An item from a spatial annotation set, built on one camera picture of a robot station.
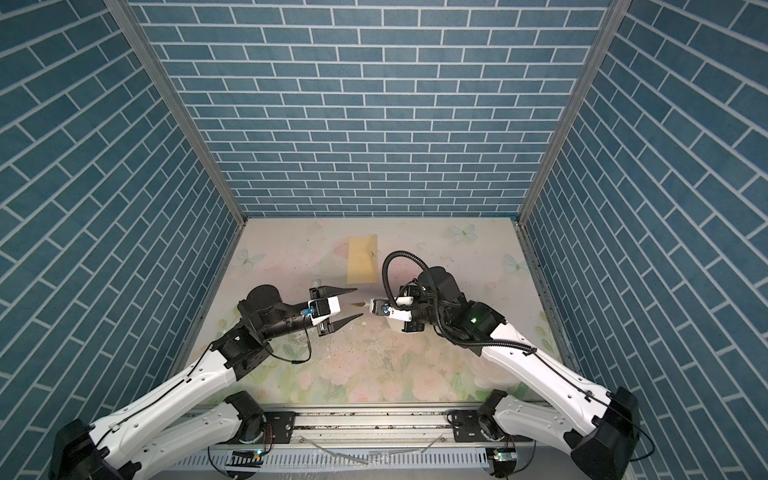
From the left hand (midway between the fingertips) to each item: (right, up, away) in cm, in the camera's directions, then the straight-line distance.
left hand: (356, 301), depth 66 cm
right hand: (+7, 0, +6) cm, 9 cm away
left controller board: (-28, -40, +6) cm, 49 cm away
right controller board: (+36, -40, +8) cm, 55 cm away
